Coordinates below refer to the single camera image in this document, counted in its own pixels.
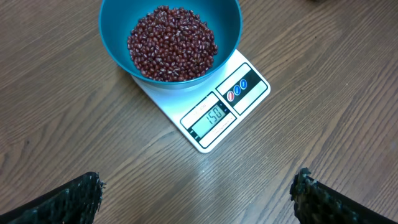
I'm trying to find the red adzuki beans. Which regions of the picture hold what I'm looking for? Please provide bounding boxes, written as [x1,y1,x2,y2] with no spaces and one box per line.
[127,6,218,82]

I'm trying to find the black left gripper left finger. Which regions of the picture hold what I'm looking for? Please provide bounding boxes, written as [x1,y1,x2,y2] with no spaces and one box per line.
[1,172,105,224]

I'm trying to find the blue plastic bowl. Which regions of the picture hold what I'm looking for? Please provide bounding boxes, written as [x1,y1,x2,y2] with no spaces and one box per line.
[98,0,243,90]

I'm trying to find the white digital kitchen scale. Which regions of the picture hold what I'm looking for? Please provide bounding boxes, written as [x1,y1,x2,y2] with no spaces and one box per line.
[135,50,271,153]

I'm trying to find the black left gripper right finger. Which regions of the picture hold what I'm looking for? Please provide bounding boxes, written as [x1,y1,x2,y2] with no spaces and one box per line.
[290,168,397,224]

